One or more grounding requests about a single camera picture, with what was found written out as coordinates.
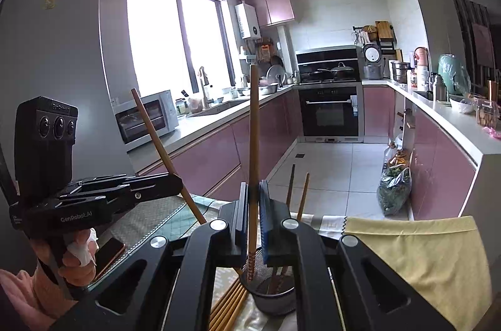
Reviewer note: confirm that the white rice cooker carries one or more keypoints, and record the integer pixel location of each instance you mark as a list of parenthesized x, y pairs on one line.
[(372, 61)]

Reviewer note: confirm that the wooden chopstick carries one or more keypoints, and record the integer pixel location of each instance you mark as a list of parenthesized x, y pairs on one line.
[(291, 184), (303, 196), (164, 151), (254, 139)]

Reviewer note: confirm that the steel thermos flask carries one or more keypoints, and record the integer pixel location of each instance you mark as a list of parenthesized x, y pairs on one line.
[(439, 88)]

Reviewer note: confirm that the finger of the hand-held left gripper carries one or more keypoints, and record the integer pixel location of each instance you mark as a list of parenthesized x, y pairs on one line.
[(101, 182), (156, 187)]

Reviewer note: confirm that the plastic bag of greens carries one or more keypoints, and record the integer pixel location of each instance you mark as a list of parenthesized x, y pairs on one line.
[(393, 194)]

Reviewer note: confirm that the black mesh holder cup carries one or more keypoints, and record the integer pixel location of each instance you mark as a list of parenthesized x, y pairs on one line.
[(274, 303)]

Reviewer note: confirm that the bunch of patterned-end chopsticks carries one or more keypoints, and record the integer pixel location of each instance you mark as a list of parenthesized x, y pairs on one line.
[(227, 311)]

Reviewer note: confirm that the pink base cabinet with sink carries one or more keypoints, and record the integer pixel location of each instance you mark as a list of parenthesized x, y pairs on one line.
[(211, 155)]

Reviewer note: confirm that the metal kitchen faucet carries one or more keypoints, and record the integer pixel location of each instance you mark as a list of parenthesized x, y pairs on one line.
[(203, 84)]

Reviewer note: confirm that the person's left hand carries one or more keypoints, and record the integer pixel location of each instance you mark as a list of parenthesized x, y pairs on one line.
[(74, 264)]

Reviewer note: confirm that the white microwave oven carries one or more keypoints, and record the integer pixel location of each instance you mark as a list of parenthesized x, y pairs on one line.
[(146, 120)]

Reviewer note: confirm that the clear jar of biscuits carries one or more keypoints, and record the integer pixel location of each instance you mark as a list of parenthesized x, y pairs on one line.
[(487, 116)]

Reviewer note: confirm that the grey refrigerator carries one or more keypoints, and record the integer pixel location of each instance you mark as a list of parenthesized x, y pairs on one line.
[(58, 41)]

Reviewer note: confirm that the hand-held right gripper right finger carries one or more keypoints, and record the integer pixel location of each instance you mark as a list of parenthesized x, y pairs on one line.
[(268, 221)]

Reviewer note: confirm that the round pot lid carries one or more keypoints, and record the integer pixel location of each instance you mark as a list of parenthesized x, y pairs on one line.
[(274, 73)]

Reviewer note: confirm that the black built-in oven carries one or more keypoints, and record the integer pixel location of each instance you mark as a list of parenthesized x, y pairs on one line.
[(328, 116)]

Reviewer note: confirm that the colour-block patterned tablecloth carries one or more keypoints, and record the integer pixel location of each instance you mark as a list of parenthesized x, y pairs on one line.
[(422, 268)]

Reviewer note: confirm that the black range hood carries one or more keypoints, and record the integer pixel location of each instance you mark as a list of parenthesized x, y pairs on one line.
[(327, 55)]

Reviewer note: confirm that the pink wall cabinet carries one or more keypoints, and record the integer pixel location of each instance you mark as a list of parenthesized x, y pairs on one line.
[(274, 6)]

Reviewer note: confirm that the green covered appliance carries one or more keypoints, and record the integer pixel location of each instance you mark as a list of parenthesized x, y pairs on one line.
[(454, 75)]

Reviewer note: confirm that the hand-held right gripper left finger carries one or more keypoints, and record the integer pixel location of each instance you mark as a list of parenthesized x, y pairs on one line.
[(244, 221)]

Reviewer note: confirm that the kitchen window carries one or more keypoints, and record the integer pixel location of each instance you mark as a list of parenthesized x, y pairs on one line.
[(156, 37)]

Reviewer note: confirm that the stainless steel pot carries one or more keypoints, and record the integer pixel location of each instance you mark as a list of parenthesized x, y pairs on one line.
[(400, 72)]

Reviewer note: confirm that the white bowl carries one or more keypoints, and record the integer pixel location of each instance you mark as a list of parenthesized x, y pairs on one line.
[(462, 105)]

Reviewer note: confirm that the smartphone with copper edge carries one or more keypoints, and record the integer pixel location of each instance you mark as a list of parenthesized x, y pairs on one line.
[(111, 254)]

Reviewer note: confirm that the black wok with lid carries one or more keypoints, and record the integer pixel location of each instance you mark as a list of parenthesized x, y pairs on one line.
[(340, 71)]

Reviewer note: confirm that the wall rack with cutting boards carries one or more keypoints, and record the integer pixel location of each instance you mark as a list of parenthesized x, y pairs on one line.
[(383, 33)]

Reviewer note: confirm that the white wall water heater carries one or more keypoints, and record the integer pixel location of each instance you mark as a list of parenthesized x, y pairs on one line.
[(247, 20)]

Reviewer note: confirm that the pink kettle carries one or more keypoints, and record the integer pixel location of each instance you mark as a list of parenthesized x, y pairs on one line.
[(422, 61)]

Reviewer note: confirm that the steel basin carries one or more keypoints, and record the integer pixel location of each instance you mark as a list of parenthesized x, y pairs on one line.
[(268, 88)]

